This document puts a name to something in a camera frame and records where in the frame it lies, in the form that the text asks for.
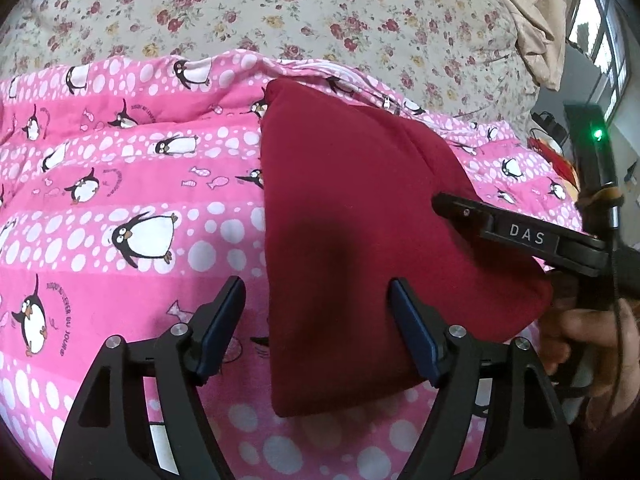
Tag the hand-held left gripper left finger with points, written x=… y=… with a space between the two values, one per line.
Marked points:
x=220 y=332

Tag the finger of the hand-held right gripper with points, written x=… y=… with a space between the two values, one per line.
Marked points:
x=525 y=237

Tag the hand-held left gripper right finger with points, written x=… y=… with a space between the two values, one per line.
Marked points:
x=416 y=335

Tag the dark red sweater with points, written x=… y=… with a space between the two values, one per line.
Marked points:
x=350 y=220

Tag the person's right hand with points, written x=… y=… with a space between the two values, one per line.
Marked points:
x=580 y=330

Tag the red object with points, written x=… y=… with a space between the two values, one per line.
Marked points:
x=550 y=152

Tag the window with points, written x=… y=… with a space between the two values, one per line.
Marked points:
x=600 y=35

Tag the beige curtain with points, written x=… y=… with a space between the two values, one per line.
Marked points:
x=535 y=15

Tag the pink penguin print blanket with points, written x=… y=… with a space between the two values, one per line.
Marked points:
x=125 y=185

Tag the floral bed sheet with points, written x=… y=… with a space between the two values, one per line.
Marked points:
x=300 y=5

